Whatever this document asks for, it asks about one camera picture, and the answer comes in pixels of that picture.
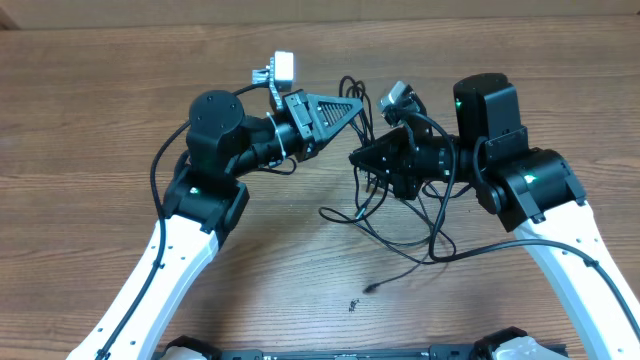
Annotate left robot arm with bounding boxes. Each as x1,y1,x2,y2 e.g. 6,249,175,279
69,62,363,359

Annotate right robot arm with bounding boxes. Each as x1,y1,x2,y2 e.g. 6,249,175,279
350,73,639,359

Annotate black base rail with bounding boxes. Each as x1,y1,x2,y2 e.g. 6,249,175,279
151,327,569,360

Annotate thin black cable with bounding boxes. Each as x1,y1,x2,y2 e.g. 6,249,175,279
318,169,459,295

